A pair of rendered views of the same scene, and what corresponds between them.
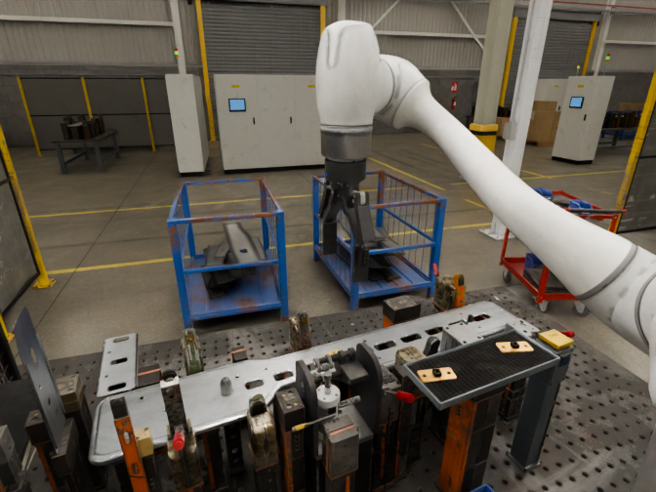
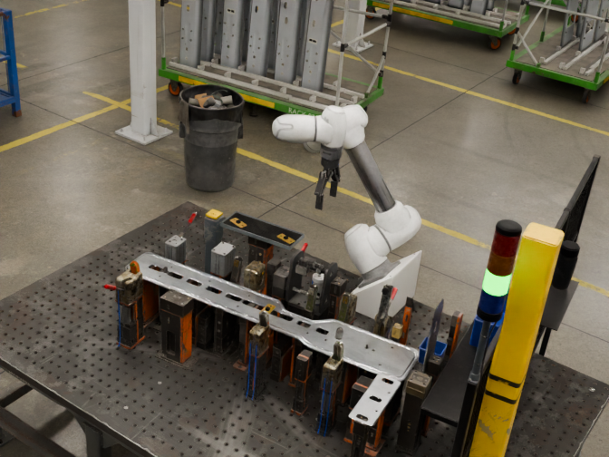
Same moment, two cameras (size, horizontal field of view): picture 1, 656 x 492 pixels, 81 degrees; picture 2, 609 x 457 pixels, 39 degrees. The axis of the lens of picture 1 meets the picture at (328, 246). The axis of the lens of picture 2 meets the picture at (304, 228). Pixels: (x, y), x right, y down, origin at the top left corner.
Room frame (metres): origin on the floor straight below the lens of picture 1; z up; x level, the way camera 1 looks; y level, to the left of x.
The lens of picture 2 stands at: (2.83, 2.29, 3.16)
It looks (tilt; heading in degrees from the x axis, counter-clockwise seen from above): 30 degrees down; 229
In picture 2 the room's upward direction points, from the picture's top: 5 degrees clockwise
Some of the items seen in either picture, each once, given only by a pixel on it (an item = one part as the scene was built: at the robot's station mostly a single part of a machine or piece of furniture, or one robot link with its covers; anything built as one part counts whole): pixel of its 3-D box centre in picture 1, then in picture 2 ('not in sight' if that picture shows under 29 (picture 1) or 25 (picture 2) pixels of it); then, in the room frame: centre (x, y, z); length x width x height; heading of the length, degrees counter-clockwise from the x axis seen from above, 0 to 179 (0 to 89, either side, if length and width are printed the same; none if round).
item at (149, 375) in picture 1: (156, 410); (360, 411); (0.92, 0.54, 0.84); 0.11 x 0.10 x 0.28; 24
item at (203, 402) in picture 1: (342, 356); (262, 310); (0.99, -0.05, 1.00); 1.38 x 0.22 x 0.02; 114
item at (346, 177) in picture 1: (345, 183); (329, 166); (0.70, -0.03, 1.62); 0.08 x 0.07 x 0.09; 24
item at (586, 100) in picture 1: (582, 110); not in sight; (9.93, -6.20, 1.22); 0.80 x 0.54 x 2.45; 18
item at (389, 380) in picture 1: (377, 430); (281, 306); (0.80, -0.14, 0.89); 0.13 x 0.11 x 0.38; 24
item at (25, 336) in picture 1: (42, 381); (432, 338); (0.69, 0.64, 1.17); 0.12 x 0.01 x 0.34; 24
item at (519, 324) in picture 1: (513, 371); (175, 272); (1.06, -0.64, 0.88); 0.11 x 0.10 x 0.36; 24
